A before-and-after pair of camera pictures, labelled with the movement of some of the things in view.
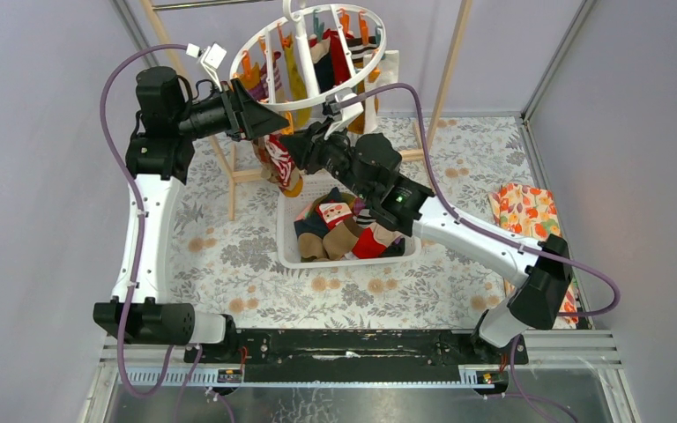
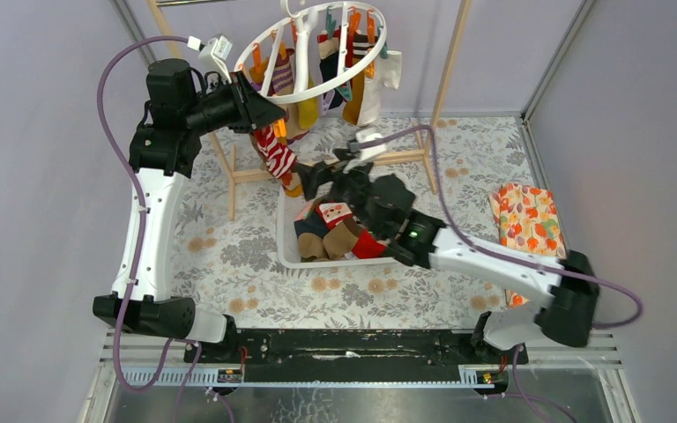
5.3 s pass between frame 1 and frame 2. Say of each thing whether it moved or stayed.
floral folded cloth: stayed
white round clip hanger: moved
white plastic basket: stayed
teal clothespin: moved
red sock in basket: stayed
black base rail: stayed
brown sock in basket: stayed
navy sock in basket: stayed
